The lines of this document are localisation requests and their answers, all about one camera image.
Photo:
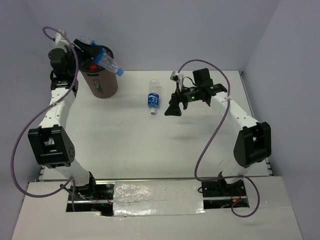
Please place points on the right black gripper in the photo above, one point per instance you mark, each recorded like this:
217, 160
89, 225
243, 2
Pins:
174, 109

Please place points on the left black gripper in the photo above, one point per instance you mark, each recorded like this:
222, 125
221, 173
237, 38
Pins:
91, 50

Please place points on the clear bottle blue cap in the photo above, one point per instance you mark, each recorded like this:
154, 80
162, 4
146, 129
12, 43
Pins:
103, 59

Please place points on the bottle with red cap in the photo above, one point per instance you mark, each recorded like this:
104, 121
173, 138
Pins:
93, 67

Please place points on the blue label bottle white cap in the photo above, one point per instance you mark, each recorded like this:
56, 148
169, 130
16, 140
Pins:
153, 97

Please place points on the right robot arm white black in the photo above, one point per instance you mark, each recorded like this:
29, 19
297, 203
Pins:
253, 142

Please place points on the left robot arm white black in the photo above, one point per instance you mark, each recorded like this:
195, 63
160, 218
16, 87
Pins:
50, 143

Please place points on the brown cylindrical waste bin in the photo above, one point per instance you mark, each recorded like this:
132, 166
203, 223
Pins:
102, 83

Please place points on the silver foil tape sheet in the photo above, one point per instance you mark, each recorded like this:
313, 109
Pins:
157, 198

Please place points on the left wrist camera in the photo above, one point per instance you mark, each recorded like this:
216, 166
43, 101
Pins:
60, 41

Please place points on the aluminium mounting rail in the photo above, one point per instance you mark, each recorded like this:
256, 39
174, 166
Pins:
102, 202

